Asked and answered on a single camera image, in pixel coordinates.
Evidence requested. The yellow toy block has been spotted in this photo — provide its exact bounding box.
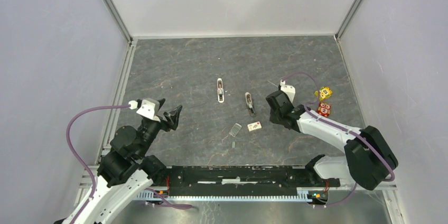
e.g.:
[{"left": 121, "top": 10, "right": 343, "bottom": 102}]
[{"left": 314, "top": 87, "right": 333, "bottom": 101}]

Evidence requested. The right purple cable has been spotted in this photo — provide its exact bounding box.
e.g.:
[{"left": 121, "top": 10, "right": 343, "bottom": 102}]
[{"left": 282, "top": 72, "right": 396, "bottom": 208}]

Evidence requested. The white staple box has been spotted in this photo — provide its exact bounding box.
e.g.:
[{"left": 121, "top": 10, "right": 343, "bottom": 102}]
[{"left": 247, "top": 122, "right": 262, "bottom": 132}]

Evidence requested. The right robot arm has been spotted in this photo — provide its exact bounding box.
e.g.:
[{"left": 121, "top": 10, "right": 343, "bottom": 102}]
[{"left": 266, "top": 90, "right": 399, "bottom": 191}]

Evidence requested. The white staple tray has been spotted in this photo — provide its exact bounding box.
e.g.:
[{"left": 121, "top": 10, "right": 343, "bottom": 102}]
[{"left": 229, "top": 123, "right": 242, "bottom": 137}]

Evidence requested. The beige stapler base half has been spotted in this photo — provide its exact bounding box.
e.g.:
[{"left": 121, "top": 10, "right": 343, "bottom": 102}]
[{"left": 245, "top": 92, "right": 256, "bottom": 117}]

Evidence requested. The right aluminium frame post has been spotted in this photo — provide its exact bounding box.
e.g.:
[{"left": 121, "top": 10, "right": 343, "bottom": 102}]
[{"left": 334, "top": 0, "right": 363, "bottom": 42}]

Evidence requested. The aluminium frame post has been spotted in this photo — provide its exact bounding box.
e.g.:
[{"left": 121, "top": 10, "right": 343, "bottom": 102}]
[
  {"left": 334, "top": 0, "right": 363, "bottom": 42},
  {"left": 102, "top": 0, "right": 133, "bottom": 43}
]

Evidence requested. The red toy block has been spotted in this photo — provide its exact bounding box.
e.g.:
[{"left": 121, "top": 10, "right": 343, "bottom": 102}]
[{"left": 317, "top": 102, "right": 332, "bottom": 117}]

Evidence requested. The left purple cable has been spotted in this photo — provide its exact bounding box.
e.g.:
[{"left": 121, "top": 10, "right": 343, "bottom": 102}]
[{"left": 66, "top": 104, "right": 131, "bottom": 224}]

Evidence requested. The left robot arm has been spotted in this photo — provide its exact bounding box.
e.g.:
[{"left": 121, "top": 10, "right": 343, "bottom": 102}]
[{"left": 57, "top": 98, "right": 182, "bottom": 223}]

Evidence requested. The purple cable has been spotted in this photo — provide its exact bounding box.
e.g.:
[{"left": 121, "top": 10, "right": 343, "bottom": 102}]
[
  {"left": 66, "top": 104, "right": 131, "bottom": 224},
  {"left": 282, "top": 72, "right": 396, "bottom": 208}
]

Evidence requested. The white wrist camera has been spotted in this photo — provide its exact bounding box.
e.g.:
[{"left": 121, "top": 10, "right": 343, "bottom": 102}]
[
  {"left": 279, "top": 79, "right": 296, "bottom": 102},
  {"left": 128, "top": 98, "right": 161, "bottom": 122}
]

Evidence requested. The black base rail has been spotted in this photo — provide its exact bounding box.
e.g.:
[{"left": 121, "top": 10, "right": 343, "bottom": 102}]
[{"left": 151, "top": 165, "right": 341, "bottom": 197}]

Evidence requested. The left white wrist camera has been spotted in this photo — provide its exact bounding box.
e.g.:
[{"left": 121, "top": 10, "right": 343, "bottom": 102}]
[{"left": 128, "top": 98, "right": 161, "bottom": 122}]

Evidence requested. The left aluminium frame post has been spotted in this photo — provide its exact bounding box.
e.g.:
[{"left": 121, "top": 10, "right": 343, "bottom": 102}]
[{"left": 102, "top": 0, "right": 133, "bottom": 43}]

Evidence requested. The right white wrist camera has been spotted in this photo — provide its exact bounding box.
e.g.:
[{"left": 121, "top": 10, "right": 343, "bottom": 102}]
[{"left": 279, "top": 79, "right": 296, "bottom": 102}]

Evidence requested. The white stapler top half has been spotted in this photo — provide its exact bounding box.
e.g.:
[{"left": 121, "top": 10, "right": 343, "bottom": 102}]
[{"left": 217, "top": 78, "right": 225, "bottom": 103}]

